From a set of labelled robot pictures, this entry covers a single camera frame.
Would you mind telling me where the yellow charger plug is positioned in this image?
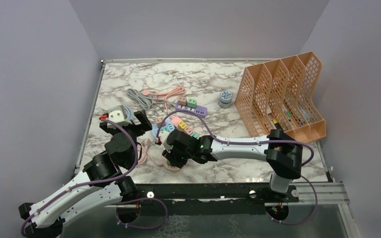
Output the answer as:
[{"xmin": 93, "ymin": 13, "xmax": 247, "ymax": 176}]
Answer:
[{"xmin": 178, "ymin": 121, "xmax": 187, "ymax": 131}]

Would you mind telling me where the pink dual USB charger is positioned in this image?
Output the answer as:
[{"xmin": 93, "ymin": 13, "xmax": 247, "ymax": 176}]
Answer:
[{"xmin": 178, "ymin": 97, "xmax": 187, "ymax": 107}]

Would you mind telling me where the dusty pink charger plug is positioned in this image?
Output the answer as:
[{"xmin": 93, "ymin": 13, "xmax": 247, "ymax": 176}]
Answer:
[{"xmin": 155, "ymin": 117, "xmax": 165, "ymax": 127}]

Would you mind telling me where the teal charger plug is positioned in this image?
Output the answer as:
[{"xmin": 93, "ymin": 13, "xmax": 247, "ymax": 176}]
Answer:
[{"xmin": 191, "ymin": 132, "xmax": 199, "ymax": 139}]

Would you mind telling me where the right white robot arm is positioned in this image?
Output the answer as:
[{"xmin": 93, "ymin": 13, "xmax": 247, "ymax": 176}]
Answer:
[{"xmin": 159, "ymin": 129, "xmax": 303, "ymax": 202}]

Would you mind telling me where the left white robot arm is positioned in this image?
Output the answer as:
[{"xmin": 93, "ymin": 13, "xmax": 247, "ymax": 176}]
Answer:
[{"xmin": 19, "ymin": 108, "xmax": 152, "ymax": 238}]

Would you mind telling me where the green charger plug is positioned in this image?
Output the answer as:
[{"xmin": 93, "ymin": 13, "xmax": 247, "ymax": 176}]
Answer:
[{"xmin": 187, "ymin": 98, "xmax": 197, "ymax": 109}]

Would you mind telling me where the pink round power socket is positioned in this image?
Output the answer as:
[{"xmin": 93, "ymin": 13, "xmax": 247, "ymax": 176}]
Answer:
[{"xmin": 163, "ymin": 163, "xmax": 182, "ymax": 173}]

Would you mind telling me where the blue round power socket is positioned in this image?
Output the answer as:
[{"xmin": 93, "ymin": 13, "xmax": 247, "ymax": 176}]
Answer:
[{"xmin": 152, "ymin": 119, "xmax": 175, "ymax": 138}]

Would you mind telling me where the pink long power strip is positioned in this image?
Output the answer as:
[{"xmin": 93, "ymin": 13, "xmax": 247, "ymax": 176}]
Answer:
[{"xmin": 171, "ymin": 116, "xmax": 199, "ymax": 139}]

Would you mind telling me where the purple power strip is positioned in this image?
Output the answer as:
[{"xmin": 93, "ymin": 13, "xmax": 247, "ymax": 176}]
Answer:
[{"xmin": 175, "ymin": 102, "xmax": 208, "ymax": 119}]

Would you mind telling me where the blue patterned tape roll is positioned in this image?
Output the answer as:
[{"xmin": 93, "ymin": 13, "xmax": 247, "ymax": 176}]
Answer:
[{"xmin": 218, "ymin": 90, "xmax": 233, "ymax": 109}]

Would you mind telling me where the orange mesh file organizer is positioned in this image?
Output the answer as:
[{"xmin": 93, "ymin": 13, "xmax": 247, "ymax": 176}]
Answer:
[{"xmin": 235, "ymin": 52, "xmax": 326, "ymax": 143}]

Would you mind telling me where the grey coiled cable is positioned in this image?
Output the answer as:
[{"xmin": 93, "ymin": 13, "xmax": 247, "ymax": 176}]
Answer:
[{"xmin": 127, "ymin": 88, "xmax": 153, "ymax": 111}]

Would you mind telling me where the pink coiled cable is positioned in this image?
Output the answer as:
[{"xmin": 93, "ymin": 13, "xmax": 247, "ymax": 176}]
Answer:
[{"xmin": 137, "ymin": 139, "xmax": 163, "ymax": 167}]

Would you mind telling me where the salmon coiled cable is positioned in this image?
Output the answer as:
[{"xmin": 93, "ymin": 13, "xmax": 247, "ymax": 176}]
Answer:
[{"xmin": 142, "ymin": 86, "xmax": 187, "ymax": 114}]

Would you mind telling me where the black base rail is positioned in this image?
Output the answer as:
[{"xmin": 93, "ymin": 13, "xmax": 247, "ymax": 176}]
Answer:
[{"xmin": 115, "ymin": 174, "xmax": 300, "ymax": 218}]

